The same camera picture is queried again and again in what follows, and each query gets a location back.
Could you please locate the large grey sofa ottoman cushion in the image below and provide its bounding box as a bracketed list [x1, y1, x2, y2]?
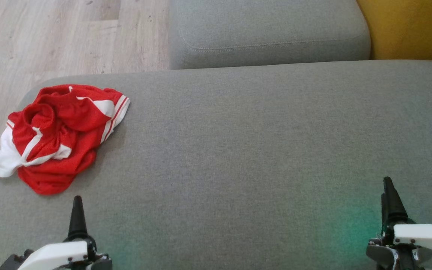
[0, 60, 432, 270]

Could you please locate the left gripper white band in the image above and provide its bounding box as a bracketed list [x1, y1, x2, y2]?
[0, 195, 112, 270]

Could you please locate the large yellow sofa backrest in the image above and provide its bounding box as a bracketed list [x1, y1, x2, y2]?
[357, 0, 432, 64]

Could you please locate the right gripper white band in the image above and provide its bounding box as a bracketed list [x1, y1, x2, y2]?
[366, 176, 432, 270]

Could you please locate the grey sofa seat cushion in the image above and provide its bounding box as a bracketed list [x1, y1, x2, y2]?
[168, 0, 371, 70]

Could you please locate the red and white basketball jersey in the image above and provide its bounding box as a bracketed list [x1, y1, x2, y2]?
[0, 84, 131, 195]

